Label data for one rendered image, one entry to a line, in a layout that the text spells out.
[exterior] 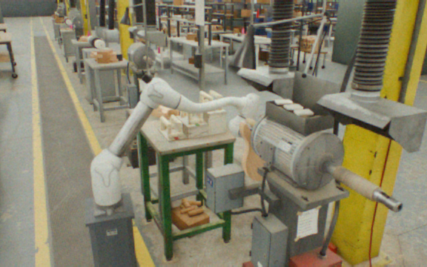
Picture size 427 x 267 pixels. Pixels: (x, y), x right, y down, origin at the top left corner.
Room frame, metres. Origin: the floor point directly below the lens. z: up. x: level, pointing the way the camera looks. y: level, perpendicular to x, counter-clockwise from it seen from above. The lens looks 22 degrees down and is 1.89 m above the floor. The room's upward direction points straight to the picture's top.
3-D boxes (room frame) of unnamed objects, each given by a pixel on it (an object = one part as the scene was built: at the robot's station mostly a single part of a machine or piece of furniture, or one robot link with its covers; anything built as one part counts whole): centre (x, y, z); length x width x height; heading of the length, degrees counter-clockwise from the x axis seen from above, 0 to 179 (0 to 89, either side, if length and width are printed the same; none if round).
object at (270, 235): (1.36, -0.28, 0.93); 0.15 x 0.10 x 0.55; 25
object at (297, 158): (1.48, -0.39, 1.25); 0.41 x 0.27 x 0.26; 25
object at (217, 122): (2.58, -0.01, 1.02); 0.27 x 0.15 x 0.17; 25
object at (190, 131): (2.52, 0.13, 0.98); 0.27 x 0.16 x 0.09; 25
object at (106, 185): (1.84, 0.60, 0.87); 0.18 x 0.16 x 0.22; 20
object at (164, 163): (2.19, 0.30, 0.45); 0.05 x 0.05 x 0.90; 25
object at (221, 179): (1.46, -0.13, 0.99); 0.24 x 0.21 x 0.26; 25
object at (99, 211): (1.81, 0.59, 0.73); 0.22 x 0.18 x 0.06; 17
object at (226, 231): (2.40, -0.15, 0.45); 0.05 x 0.05 x 0.90; 25
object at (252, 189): (1.48, -0.19, 1.02); 0.19 x 0.04 x 0.04; 115
